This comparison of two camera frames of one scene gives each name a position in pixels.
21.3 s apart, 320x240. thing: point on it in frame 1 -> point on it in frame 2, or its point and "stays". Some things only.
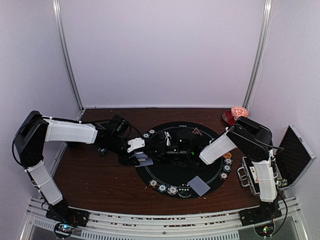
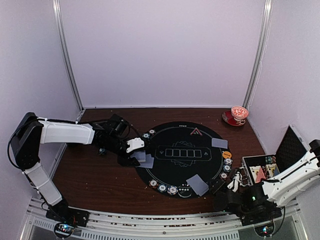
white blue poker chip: [172, 190] stays
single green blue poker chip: [146, 135] stays
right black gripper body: [163, 155] -> [217, 194]
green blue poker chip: [227, 168] stays
